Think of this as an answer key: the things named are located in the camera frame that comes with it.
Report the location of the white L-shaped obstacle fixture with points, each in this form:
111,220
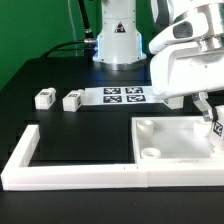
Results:
18,175

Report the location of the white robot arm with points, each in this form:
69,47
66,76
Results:
119,45

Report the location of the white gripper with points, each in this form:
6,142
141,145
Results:
180,67

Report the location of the white AprilTag marker sheet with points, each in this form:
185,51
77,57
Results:
119,95

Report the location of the white square tabletop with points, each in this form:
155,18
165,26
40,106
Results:
173,139

